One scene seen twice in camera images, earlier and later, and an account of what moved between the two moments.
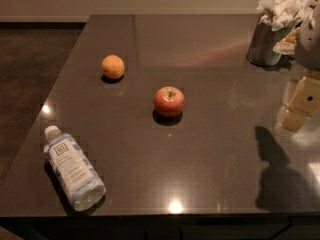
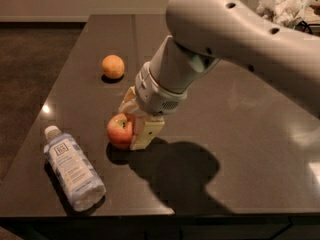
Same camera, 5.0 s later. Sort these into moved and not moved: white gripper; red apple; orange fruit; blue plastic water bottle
Moved: white gripper; red apple
Not moved: blue plastic water bottle; orange fruit
